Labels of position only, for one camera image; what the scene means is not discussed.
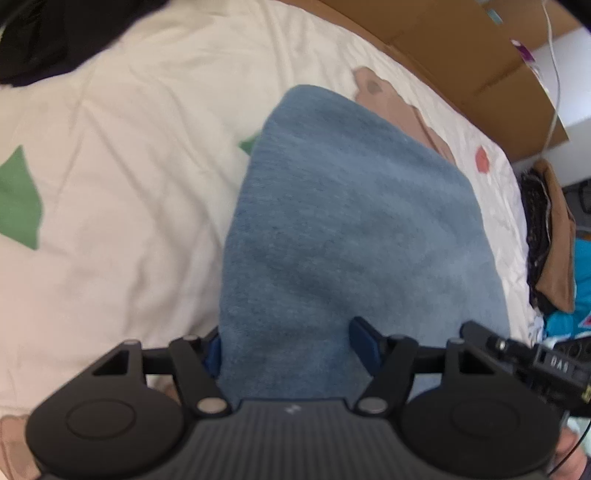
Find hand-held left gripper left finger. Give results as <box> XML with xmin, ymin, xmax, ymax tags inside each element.
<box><xmin>91</xmin><ymin>325</ymin><xmax>232</xmax><ymax>418</ymax></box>

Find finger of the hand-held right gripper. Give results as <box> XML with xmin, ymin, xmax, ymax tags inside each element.
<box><xmin>459</xmin><ymin>320</ymin><xmax>539</xmax><ymax>370</ymax></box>

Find white printed bedsheet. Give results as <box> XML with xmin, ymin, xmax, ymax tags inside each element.
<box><xmin>0</xmin><ymin>0</ymin><xmax>543</xmax><ymax>480</ymax></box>

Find white cable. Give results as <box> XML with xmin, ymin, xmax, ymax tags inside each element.
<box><xmin>539</xmin><ymin>0</ymin><xmax>563</xmax><ymax>153</ymax></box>

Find black garment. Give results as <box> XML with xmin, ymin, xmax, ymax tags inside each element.
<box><xmin>0</xmin><ymin>0</ymin><xmax>172</xmax><ymax>88</ymax></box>

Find purple packet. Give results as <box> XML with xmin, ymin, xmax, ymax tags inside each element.
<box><xmin>510</xmin><ymin>39</ymin><xmax>537</xmax><ymax>66</ymax></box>

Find tan folded garment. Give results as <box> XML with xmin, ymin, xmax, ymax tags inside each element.
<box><xmin>533</xmin><ymin>159</ymin><xmax>578</xmax><ymax>313</ymax></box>

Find teal cloth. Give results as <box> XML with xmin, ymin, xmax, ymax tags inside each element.
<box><xmin>545</xmin><ymin>237</ymin><xmax>591</xmax><ymax>344</ymax></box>

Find blue denim jeans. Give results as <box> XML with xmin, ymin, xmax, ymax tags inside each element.
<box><xmin>217</xmin><ymin>84</ymin><xmax>511</xmax><ymax>402</ymax></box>

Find brown cardboard box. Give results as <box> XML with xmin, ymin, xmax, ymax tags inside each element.
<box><xmin>281</xmin><ymin>0</ymin><xmax>570</xmax><ymax>163</ymax></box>

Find dark patterned folded cloth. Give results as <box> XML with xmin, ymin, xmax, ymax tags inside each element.
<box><xmin>519</xmin><ymin>167</ymin><xmax>557</xmax><ymax>317</ymax></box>

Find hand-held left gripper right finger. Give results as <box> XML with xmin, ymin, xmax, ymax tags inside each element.
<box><xmin>348</xmin><ymin>316</ymin><xmax>502</xmax><ymax>416</ymax></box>

